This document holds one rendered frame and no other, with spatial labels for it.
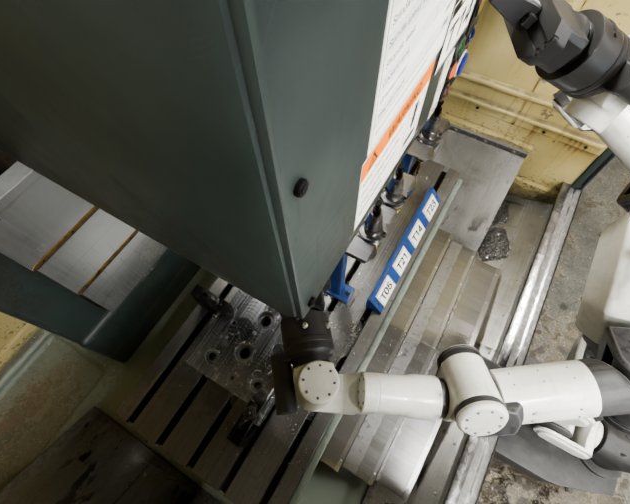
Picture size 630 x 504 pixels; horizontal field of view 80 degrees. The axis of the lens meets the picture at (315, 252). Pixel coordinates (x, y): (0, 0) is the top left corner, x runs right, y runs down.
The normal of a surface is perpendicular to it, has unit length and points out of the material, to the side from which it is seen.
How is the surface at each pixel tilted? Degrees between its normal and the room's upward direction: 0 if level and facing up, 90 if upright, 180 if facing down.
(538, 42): 60
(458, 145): 24
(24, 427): 0
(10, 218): 90
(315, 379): 6
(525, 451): 0
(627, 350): 31
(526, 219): 17
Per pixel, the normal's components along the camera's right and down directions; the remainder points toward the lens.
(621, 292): -0.36, -0.59
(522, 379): -0.19, -0.84
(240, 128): -0.14, 0.89
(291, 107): 0.86, 0.44
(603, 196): -0.03, -0.45
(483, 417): -0.01, 0.53
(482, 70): -0.51, 0.77
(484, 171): -0.22, -0.09
